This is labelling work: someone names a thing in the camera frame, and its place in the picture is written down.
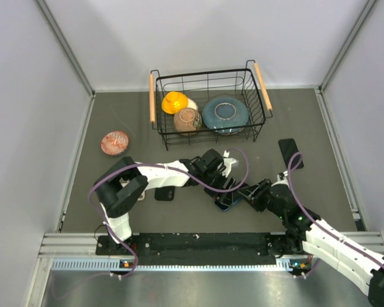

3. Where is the red patterned bowl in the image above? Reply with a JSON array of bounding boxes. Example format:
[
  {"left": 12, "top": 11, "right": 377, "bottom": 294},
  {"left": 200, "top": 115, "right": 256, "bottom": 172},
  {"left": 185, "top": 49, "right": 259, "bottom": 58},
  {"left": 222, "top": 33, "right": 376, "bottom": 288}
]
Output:
[{"left": 100, "top": 130, "right": 129, "bottom": 156}]

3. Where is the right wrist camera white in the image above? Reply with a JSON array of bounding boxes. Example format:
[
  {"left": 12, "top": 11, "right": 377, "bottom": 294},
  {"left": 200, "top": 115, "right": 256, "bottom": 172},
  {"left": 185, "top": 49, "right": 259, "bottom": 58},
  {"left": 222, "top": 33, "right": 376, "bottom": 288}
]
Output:
[{"left": 275, "top": 170, "right": 289, "bottom": 186}]

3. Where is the blue smartphone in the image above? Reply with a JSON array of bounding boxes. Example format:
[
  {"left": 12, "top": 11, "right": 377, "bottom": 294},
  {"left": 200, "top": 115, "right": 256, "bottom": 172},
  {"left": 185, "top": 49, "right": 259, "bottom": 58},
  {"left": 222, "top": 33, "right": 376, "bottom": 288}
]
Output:
[{"left": 215, "top": 183, "right": 248, "bottom": 212}]

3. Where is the slotted cable duct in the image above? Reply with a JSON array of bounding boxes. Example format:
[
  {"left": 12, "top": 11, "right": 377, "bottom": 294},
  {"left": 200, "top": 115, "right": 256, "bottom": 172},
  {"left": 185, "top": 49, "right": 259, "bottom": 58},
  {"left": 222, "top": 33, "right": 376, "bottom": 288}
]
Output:
[{"left": 51, "top": 258, "right": 307, "bottom": 272}]

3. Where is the brown ceramic bowl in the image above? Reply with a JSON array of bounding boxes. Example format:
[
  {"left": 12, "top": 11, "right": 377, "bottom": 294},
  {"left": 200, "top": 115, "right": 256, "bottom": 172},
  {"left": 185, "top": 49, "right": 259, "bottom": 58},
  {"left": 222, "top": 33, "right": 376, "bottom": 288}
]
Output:
[{"left": 173, "top": 107, "right": 202, "bottom": 136}]

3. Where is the white bowl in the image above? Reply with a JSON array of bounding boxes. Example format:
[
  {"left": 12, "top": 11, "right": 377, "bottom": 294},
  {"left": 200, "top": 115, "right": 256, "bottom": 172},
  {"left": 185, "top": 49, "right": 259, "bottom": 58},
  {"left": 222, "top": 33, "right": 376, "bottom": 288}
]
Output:
[{"left": 187, "top": 98, "right": 198, "bottom": 111}]

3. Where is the yellow bowl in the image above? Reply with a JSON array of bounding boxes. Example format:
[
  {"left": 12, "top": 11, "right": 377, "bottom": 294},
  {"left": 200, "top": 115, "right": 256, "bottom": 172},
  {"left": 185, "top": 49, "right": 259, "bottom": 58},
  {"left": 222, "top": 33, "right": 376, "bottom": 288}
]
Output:
[{"left": 161, "top": 91, "right": 188, "bottom": 114}]

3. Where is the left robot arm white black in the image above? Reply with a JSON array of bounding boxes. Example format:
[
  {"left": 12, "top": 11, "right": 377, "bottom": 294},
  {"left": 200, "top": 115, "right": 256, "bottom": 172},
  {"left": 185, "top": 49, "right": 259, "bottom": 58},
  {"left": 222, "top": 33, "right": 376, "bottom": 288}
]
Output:
[{"left": 88, "top": 149, "right": 243, "bottom": 254}]

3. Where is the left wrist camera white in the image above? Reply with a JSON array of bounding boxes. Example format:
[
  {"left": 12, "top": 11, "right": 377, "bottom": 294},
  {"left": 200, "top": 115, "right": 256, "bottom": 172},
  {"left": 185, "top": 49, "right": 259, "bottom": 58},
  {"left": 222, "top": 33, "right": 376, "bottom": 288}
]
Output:
[{"left": 222, "top": 150, "right": 239, "bottom": 177}]

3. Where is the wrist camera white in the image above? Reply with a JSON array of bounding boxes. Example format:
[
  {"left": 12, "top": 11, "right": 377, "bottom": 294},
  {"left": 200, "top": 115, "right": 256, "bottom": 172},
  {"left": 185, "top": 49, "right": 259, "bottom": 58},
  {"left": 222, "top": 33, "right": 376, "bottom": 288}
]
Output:
[
  {"left": 222, "top": 150, "right": 239, "bottom": 177},
  {"left": 275, "top": 170, "right": 289, "bottom": 186}
]

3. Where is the blue ceramic plate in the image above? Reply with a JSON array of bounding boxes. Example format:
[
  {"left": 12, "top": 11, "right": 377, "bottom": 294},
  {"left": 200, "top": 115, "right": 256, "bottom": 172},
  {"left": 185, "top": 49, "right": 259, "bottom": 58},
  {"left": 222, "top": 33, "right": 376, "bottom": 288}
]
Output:
[{"left": 202, "top": 97, "right": 249, "bottom": 135}]

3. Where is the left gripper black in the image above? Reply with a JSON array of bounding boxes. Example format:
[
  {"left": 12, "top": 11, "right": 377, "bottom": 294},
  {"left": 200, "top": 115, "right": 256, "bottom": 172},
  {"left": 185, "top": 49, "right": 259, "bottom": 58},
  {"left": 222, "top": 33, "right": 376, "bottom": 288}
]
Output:
[{"left": 200, "top": 168, "right": 236, "bottom": 207}]

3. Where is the black phone case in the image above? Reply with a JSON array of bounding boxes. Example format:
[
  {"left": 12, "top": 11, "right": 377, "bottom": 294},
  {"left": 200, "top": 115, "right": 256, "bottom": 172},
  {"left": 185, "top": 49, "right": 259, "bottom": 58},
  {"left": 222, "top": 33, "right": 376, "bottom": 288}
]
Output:
[{"left": 154, "top": 186, "right": 175, "bottom": 201}]

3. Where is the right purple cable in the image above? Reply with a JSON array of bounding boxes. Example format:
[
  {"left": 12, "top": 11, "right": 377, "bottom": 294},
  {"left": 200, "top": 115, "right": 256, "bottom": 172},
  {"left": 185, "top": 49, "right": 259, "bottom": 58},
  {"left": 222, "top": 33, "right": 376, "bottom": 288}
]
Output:
[{"left": 286, "top": 152, "right": 384, "bottom": 279}]

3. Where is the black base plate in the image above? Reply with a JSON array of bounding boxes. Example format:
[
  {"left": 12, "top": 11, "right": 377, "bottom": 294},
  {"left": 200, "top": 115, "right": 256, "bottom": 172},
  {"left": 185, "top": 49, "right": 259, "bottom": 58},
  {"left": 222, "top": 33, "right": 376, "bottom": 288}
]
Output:
[{"left": 96, "top": 233, "right": 304, "bottom": 257}]

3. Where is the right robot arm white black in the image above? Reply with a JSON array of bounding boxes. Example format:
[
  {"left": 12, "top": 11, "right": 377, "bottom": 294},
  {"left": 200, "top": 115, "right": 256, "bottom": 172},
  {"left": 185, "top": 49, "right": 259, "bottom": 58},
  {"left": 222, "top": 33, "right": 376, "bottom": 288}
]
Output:
[{"left": 238, "top": 179, "right": 384, "bottom": 306}]

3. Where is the black wire dish basket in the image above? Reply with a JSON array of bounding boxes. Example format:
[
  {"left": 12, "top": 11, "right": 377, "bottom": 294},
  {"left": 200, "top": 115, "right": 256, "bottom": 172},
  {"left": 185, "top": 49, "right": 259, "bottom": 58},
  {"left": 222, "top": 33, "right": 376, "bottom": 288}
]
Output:
[{"left": 149, "top": 59, "right": 273, "bottom": 148}]

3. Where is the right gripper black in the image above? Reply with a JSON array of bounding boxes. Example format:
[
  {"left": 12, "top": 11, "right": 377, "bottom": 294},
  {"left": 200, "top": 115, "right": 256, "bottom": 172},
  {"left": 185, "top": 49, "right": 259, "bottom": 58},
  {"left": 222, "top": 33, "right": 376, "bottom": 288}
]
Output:
[{"left": 238, "top": 178, "right": 286, "bottom": 219}]

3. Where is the black smartphone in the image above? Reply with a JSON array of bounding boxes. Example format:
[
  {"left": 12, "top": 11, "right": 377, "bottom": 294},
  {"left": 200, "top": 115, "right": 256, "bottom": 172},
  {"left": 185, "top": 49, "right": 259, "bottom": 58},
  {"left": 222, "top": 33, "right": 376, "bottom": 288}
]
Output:
[{"left": 278, "top": 138, "right": 299, "bottom": 169}]

